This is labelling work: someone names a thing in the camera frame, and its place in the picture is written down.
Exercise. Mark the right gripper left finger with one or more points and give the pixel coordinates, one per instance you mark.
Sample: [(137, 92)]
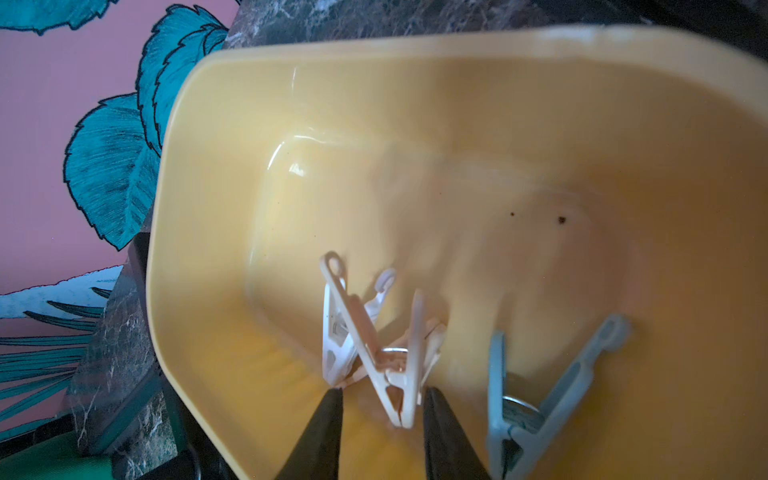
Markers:
[(317, 451)]

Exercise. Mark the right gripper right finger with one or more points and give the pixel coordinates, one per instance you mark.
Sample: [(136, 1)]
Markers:
[(448, 452)]

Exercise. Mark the white clothespin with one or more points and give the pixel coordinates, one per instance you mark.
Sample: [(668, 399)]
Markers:
[(398, 373)]

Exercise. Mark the green tank top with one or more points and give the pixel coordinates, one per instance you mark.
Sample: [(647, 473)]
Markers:
[(56, 458)]

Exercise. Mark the black clothes rack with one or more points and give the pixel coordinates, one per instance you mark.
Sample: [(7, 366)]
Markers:
[(135, 379)]

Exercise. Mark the yellow plastic bowl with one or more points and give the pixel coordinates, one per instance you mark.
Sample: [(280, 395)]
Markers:
[(532, 182)]

